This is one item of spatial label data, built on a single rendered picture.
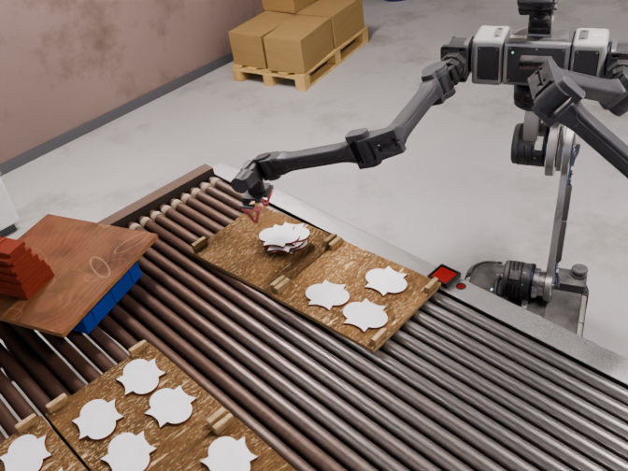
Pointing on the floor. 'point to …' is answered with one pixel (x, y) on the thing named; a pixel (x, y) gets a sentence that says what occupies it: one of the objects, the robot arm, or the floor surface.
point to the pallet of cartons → (297, 40)
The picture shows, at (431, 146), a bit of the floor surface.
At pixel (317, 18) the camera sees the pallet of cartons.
